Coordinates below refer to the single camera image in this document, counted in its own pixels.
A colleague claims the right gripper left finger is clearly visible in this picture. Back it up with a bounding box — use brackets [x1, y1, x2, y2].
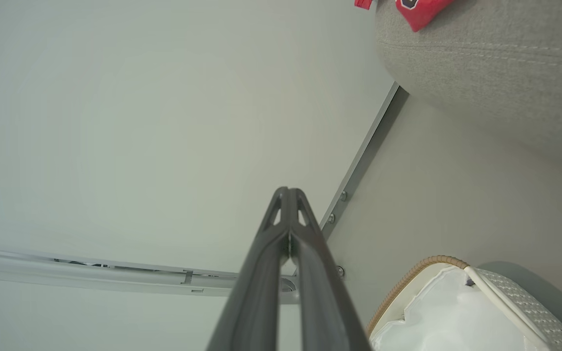
[206, 187, 292, 351]

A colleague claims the grey fabric sofa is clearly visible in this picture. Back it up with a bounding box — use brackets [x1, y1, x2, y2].
[375, 0, 562, 169]

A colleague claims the white wicker-rimmed laundry basket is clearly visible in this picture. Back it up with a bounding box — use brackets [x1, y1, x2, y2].
[366, 255, 562, 351]

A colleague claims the long grey metal rail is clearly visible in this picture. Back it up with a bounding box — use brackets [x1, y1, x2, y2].
[0, 244, 302, 306]

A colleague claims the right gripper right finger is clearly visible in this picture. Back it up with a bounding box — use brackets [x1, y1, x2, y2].
[288, 187, 372, 351]

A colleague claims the grey metal strip with screws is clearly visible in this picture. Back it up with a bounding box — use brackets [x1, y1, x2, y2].
[292, 81, 410, 279]

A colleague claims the red Bulls basketball jersey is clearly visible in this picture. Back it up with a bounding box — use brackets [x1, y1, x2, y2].
[354, 0, 457, 33]

